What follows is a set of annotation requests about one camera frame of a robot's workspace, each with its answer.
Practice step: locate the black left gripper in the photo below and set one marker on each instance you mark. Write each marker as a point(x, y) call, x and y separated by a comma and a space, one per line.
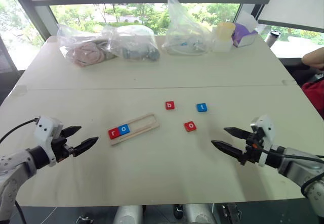
point(60, 148)

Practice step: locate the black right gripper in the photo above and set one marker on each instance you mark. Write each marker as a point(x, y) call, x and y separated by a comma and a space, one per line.
point(253, 150)

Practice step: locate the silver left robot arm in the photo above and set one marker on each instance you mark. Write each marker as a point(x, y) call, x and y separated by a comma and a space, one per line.
point(15, 166)

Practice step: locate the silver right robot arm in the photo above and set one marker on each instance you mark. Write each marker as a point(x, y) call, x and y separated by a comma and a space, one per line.
point(296, 167)

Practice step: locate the red letter tile r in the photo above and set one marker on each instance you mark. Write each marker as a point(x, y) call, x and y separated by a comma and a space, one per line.
point(114, 134)

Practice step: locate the red letter tile o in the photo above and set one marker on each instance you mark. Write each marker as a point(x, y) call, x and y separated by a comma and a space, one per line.
point(190, 126)

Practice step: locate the blue letter tile t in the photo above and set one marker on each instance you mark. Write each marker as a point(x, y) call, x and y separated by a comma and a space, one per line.
point(202, 107)

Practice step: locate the blue letter tile o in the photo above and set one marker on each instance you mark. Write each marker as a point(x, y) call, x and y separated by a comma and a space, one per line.
point(124, 129)

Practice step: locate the wooden letter tray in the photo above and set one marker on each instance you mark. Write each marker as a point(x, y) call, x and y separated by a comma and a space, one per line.
point(144, 124)

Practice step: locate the red letter tile b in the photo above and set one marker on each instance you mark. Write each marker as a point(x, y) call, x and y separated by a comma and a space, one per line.
point(170, 105)

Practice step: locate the silver rounded robot leg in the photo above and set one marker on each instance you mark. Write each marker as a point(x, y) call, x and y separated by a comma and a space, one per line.
point(198, 214)
point(127, 215)

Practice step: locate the plastic bag with pink cloth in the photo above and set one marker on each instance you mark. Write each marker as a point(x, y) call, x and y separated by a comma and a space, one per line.
point(83, 49)

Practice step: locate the red garment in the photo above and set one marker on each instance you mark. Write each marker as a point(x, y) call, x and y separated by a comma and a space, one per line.
point(315, 97)

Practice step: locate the white translucent box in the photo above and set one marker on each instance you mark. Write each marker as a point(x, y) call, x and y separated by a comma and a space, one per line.
point(222, 45)

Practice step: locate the purple and white box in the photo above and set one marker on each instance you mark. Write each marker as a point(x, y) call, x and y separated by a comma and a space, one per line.
point(244, 35)

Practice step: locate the plastic bag with grey items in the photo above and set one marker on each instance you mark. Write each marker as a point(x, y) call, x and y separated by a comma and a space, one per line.
point(134, 44)

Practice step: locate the steel thermos bottle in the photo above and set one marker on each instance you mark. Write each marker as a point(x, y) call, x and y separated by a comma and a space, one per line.
point(273, 39)

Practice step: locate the yellow plastic cup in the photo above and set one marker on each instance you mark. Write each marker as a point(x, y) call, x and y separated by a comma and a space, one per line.
point(225, 30)

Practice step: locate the tall clear plastic bag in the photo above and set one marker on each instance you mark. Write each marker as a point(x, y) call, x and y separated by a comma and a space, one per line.
point(184, 32)

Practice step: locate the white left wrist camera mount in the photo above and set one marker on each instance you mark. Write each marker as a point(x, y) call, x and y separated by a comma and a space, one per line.
point(46, 128)

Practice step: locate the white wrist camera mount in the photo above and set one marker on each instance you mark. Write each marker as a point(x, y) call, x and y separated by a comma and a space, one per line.
point(265, 128)
point(46, 128)

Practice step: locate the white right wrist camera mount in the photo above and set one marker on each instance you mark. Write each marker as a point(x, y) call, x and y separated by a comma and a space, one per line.
point(265, 128)

